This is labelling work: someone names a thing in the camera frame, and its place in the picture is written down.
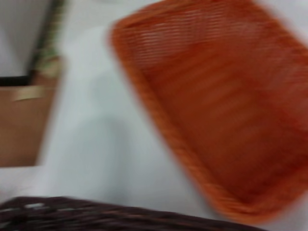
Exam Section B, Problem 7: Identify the dark brown woven basket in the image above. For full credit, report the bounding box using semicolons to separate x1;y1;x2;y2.
0;196;268;231

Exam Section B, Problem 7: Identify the orange woven plastic basket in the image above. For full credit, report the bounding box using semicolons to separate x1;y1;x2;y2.
107;0;308;218

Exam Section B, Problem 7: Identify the black metal frame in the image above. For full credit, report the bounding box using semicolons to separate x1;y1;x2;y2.
0;0;65;87

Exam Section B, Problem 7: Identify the brown cardboard box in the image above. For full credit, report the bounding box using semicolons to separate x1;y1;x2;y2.
0;56;61;168

